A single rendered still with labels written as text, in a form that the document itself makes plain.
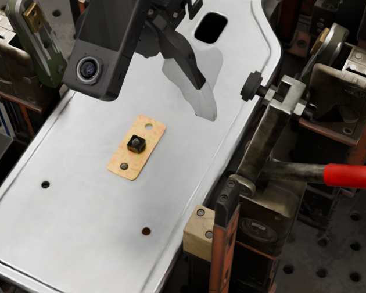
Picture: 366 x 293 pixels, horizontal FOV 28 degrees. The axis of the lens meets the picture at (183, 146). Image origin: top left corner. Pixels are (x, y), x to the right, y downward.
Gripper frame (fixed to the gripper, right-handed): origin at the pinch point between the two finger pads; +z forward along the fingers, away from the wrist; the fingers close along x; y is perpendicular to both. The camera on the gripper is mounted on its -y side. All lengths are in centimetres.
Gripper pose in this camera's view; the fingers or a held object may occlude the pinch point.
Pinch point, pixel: (146, 101)
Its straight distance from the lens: 75.2
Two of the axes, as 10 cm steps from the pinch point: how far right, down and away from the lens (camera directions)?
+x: -8.7, -3.5, 3.5
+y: 4.8, -7.4, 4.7
